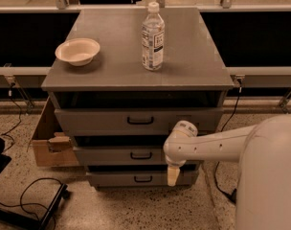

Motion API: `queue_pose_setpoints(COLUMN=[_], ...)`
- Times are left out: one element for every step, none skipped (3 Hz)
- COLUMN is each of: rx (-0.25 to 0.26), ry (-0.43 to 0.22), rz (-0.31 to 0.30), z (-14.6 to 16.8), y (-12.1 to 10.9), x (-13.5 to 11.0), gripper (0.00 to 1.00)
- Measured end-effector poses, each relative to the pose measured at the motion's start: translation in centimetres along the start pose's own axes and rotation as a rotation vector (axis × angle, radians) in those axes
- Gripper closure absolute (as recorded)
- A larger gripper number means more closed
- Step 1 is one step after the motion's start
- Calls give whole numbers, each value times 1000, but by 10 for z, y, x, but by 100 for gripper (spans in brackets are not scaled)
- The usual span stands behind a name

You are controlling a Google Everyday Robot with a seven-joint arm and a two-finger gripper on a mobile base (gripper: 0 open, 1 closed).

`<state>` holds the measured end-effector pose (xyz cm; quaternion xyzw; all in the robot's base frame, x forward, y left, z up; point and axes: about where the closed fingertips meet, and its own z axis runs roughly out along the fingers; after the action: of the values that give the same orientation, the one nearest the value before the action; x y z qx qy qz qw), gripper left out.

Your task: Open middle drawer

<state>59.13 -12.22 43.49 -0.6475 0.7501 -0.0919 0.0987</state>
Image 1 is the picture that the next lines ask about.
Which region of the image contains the clear plastic water bottle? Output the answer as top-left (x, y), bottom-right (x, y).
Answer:
top-left (142, 2), bottom-right (165, 71)

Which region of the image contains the grey drawer cabinet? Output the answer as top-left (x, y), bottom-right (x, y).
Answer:
top-left (40, 7), bottom-right (235, 189)

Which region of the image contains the black stand base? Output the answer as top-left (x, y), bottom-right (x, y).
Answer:
top-left (0, 183), bottom-right (70, 230)

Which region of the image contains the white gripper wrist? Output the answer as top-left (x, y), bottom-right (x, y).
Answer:
top-left (163, 121), bottom-right (198, 187)

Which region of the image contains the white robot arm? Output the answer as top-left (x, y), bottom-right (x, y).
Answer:
top-left (164, 114), bottom-right (291, 230)

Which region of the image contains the black wall cable left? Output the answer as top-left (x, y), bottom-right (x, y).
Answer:
top-left (0, 82), bottom-right (23, 152)

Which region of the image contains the grey top drawer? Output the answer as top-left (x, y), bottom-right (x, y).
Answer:
top-left (55, 107), bottom-right (223, 136)

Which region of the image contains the grey drawer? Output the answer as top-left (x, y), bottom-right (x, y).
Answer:
top-left (85, 170), bottom-right (200, 188)
top-left (55, 107), bottom-right (223, 136)
top-left (74, 146), bottom-right (166, 166)

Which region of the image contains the white paper bowl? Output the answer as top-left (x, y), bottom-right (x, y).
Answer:
top-left (55, 38), bottom-right (101, 66)

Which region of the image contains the black floor cable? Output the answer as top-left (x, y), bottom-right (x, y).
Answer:
top-left (0, 177), bottom-right (64, 230)

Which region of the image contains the grey bottom drawer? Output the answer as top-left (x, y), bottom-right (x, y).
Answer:
top-left (85, 170), bottom-right (200, 188)

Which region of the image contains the brown cardboard box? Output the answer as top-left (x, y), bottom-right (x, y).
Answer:
top-left (31, 99), bottom-right (78, 167)

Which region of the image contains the black adapter cable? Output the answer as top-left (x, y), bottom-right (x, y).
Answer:
top-left (213, 86), bottom-right (242, 206)

